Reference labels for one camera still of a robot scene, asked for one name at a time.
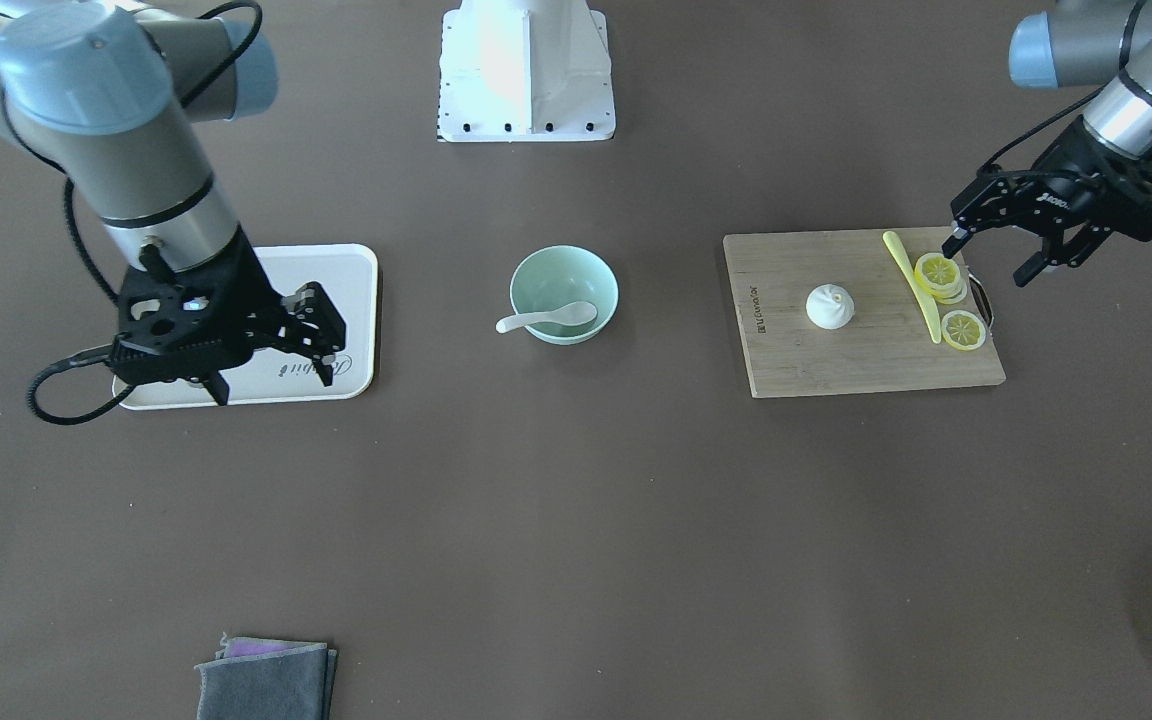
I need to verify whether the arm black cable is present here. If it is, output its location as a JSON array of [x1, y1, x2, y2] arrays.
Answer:
[[976, 0, 1152, 196], [26, 0, 265, 427]]

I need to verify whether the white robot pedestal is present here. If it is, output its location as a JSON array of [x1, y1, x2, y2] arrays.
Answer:
[[435, 1, 617, 143]]

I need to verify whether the folded grey cloth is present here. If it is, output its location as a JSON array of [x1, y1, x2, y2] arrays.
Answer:
[[195, 634, 338, 719]]

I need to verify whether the white steamed bun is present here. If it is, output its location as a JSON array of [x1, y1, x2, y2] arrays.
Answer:
[[804, 285, 855, 331]]

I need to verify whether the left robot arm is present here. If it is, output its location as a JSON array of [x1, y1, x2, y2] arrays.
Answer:
[[942, 1, 1152, 287]]

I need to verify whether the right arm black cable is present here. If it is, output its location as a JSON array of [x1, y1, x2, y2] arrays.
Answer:
[[26, 0, 265, 427]]

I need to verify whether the mint green bowl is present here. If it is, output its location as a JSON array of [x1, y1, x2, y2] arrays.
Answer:
[[509, 245, 620, 346]]

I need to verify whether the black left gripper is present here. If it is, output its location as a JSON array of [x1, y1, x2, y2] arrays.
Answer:
[[941, 118, 1152, 288]]

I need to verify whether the wooden cutting board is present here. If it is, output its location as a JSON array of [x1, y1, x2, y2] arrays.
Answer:
[[723, 228, 1006, 397]]

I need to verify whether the cream rabbit tray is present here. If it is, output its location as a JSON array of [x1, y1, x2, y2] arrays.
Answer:
[[114, 243, 380, 411]]

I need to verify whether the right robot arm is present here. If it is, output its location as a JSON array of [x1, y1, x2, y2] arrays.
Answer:
[[0, 1, 347, 414]]

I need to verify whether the yellow plastic knife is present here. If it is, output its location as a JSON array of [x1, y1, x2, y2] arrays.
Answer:
[[882, 232, 943, 344]]

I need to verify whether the front stacked lemon slice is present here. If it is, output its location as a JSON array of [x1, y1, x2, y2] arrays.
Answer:
[[914, 252, 963, 286]]

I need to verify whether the white ceramic spoon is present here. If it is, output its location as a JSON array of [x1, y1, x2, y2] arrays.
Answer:
[[495, 301, 598, 334]]

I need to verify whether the single lemon slice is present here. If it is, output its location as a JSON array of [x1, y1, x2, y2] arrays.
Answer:
[[941, 310, 990, 353]]

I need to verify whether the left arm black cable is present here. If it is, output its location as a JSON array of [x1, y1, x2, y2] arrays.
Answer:
[[976, 0, 1152, 196]]

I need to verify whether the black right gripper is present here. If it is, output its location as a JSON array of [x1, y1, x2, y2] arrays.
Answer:
[[111, 232, 347, 406]]

